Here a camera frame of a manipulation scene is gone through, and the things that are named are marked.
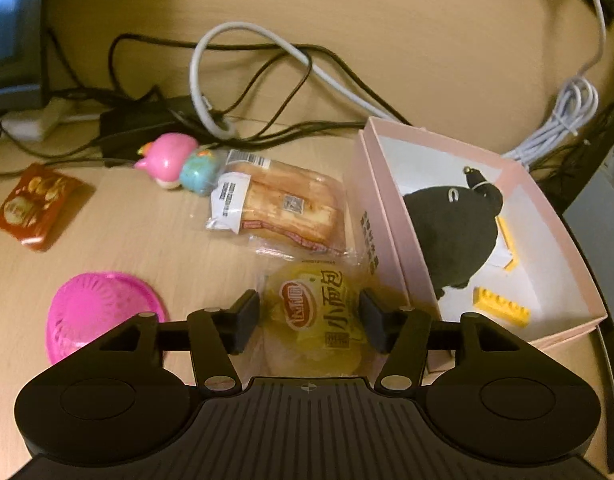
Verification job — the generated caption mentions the pink plastic basket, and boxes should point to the pink plastic basket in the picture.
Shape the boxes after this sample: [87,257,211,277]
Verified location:
[46,270,170,366]

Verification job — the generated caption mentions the pink cardboard box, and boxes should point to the pink cardboard box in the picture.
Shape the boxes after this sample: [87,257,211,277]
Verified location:
[343,116,608,373]

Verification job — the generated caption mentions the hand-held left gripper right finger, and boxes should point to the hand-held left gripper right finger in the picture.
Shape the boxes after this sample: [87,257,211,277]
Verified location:
[359,287,525,396]

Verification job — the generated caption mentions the toast bread packet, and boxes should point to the toast bread packet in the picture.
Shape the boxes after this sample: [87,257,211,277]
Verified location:
[204,149,348,261]

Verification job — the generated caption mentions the black power adapter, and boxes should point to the black power adapter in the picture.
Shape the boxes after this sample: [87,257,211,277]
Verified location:
[99,97,198,161]

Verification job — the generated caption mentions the pink pig toy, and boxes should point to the pink pig toy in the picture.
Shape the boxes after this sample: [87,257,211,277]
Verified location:
[133,132,226,197]

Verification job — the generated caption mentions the thin black cables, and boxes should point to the thin black cables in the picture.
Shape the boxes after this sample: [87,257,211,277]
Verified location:
[527,102,614,183]

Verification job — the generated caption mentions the bundled white cable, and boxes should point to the bundled white cable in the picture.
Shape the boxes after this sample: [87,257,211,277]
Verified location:
[504,0,608,166]

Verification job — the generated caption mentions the black plush toy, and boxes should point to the black plush toy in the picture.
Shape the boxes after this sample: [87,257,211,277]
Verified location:
[403,166,505,303]

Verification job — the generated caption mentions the grey looped cable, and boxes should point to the grey looped cable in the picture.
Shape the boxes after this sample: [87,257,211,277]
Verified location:
[189,21,412,141]

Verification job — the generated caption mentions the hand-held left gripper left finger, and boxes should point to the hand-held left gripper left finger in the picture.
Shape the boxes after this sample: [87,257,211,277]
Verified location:
[94,289,262,396]

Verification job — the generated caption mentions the computer monitor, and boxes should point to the computer monitor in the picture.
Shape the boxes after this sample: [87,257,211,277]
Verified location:
[0,0,50,111]

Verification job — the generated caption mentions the white power adapter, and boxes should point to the white power adapter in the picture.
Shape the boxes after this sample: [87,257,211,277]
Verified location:
[0,97,70,143]

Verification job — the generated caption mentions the yellow building block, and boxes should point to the yellow building block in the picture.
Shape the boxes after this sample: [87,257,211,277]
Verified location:
[496,217,520,273]
[474,286,531,330]

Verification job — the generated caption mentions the computer case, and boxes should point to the computer case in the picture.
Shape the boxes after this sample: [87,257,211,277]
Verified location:
[562,150,614,311]

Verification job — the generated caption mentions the red snack packet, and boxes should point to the red snack packet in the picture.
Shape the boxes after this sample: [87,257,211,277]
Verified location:
[0,162,95,253]

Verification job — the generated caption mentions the small yellow bread packet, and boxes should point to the small yellow bread packet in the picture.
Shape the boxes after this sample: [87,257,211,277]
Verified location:
[252,255,388,378]

